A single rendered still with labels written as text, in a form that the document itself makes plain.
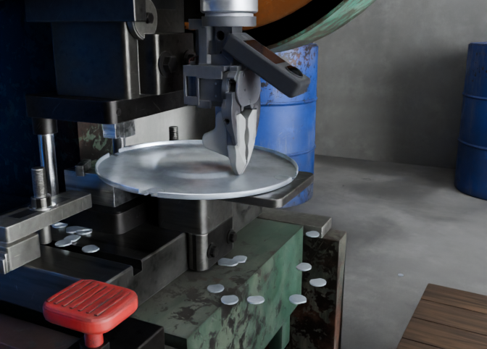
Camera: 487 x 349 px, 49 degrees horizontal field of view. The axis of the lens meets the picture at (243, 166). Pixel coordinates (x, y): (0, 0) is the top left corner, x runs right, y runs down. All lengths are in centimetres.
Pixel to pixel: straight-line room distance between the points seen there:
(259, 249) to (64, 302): 43
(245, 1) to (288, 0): 36
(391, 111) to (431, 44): 53
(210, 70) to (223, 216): 22
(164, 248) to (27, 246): 17
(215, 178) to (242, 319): 20
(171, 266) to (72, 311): 30
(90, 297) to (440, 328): 93
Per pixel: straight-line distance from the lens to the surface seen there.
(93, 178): 80
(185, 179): 73
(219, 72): 70
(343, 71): 411
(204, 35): 73
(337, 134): 418
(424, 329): 128
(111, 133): 83
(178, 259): 77
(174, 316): 68
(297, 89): 67
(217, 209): 78
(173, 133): 98
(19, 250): 71
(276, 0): 106
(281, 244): 88
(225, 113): 69
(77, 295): 50
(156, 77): 74
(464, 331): 130
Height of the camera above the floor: 99
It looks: 15 degrees down
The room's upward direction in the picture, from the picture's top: straight up
